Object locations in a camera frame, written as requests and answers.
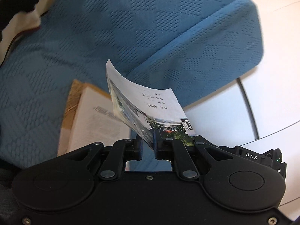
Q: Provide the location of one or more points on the photo cover booklet front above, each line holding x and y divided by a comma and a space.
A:
151, 113

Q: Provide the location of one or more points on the white orange cover book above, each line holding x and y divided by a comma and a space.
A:
95, 121

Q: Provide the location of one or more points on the purple cover book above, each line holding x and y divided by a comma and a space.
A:
73, 99

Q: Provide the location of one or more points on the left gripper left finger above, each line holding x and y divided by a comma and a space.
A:
120, 153

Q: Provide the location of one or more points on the black curved metal rail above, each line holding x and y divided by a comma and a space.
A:
249, 109

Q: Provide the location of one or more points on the blue textured sofa cover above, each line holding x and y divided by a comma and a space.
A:
193, 47

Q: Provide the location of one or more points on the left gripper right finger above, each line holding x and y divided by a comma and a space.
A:
174, 150

